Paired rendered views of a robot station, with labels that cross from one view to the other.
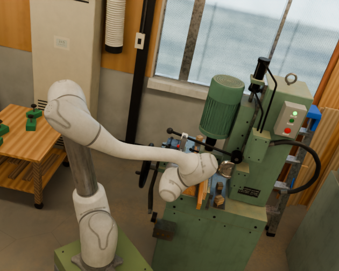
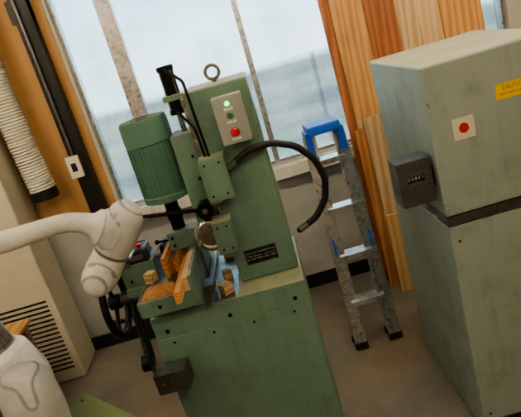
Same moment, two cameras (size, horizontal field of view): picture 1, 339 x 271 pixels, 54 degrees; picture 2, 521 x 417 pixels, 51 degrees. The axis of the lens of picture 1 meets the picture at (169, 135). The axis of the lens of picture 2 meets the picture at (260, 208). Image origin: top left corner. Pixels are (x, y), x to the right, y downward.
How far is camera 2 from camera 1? 0.82 m
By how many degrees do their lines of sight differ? 15
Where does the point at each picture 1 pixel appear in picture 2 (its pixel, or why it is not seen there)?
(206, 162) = (116, 209)
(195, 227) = (217, 349)
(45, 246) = not seen: outside the picture
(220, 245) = (271, 359)
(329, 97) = (364, 104)
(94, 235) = (9, 392)
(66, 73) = not seen: outside the picture
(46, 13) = not seen: outside the picture
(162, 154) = (43, 223)
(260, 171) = (253, 215)
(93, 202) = (9, 359)
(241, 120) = (184, 158)
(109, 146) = not seen: outside the picture
